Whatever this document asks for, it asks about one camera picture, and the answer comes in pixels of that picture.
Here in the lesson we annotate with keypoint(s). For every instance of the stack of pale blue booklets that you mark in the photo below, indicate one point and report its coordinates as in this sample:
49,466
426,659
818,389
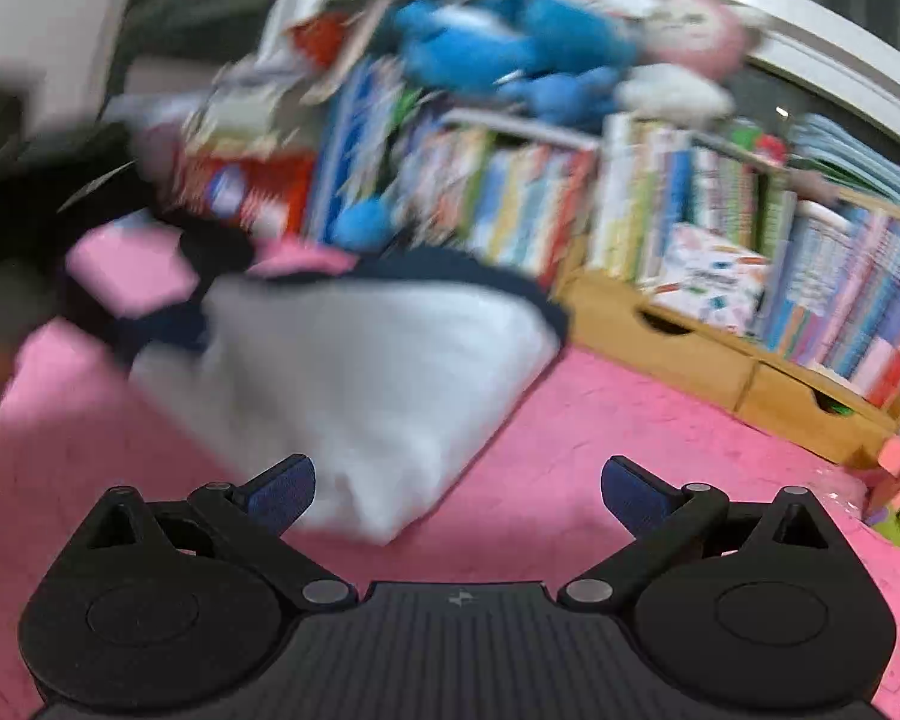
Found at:
855,157

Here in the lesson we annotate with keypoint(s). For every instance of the pile of white papers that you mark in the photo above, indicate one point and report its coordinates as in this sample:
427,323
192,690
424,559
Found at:
232,105

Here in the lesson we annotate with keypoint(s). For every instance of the pink rabbit plush toy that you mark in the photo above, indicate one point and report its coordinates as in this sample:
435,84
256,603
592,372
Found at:
697,37

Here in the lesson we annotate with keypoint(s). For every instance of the red plastic basket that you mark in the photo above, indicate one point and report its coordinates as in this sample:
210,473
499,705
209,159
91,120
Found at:
247,191

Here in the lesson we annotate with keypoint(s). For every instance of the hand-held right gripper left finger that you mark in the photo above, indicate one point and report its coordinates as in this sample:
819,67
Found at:
285,491

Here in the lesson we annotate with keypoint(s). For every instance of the pink rabbit-print blanket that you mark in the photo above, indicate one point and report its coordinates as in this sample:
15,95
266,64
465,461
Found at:
607,420

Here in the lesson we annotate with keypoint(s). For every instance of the small blue plush ball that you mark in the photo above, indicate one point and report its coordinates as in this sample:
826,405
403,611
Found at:
361,223

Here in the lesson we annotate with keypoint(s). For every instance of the white box with pencil print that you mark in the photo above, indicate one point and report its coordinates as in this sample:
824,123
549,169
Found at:
709,277

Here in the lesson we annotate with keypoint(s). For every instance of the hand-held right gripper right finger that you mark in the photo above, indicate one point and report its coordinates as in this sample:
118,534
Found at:
630,491

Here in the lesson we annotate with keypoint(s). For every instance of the wooden drawer organizer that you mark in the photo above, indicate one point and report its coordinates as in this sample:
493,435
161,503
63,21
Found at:
690,360

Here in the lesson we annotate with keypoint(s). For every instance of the white window frame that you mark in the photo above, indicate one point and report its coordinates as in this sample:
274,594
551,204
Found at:
832,52

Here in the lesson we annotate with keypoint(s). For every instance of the navy and white jacket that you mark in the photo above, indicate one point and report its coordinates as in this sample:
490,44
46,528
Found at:
360,405

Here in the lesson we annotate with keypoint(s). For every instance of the row of colourful books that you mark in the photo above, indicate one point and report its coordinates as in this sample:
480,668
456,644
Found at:
480,195
832,277

